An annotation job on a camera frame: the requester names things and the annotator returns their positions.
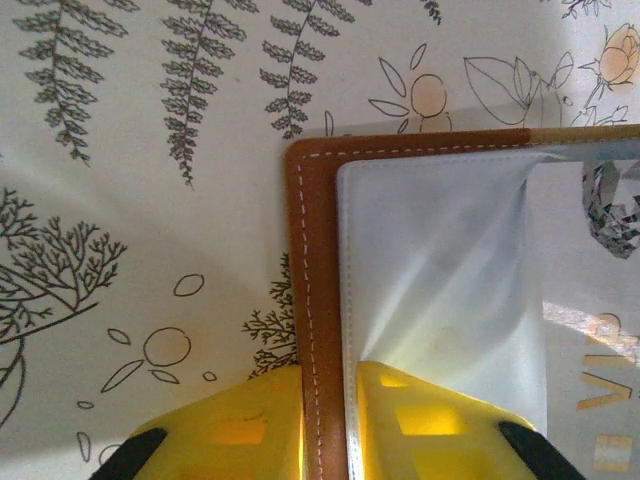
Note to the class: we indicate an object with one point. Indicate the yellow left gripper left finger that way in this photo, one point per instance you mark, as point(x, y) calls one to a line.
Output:
point(225, 435)

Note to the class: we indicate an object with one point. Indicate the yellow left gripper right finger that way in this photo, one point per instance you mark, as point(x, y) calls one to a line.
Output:
point(440, 440)

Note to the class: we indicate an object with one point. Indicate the white VIP card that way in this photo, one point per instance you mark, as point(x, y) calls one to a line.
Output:
point(585, 300)

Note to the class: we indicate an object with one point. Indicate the brown leather card holder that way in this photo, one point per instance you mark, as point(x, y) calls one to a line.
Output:
point(320, 250)

